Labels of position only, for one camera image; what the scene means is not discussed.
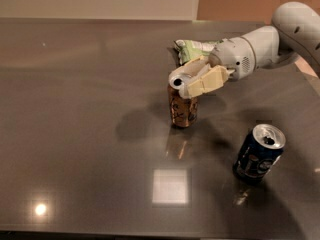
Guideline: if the orange soda can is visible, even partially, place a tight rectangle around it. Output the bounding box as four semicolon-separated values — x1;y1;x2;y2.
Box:
167;74;198;128

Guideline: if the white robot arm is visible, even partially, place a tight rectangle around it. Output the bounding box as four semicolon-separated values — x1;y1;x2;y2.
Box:
168;2;320;99

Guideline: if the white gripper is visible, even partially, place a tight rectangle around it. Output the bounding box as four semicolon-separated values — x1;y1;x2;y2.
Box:
179;37;256;99

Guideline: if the green snack bag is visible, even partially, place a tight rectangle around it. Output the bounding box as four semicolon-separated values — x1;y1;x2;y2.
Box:
174;39;236;67

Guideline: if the blue soda can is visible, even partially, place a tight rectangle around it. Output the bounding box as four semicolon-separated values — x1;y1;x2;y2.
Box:
233;124;286;184

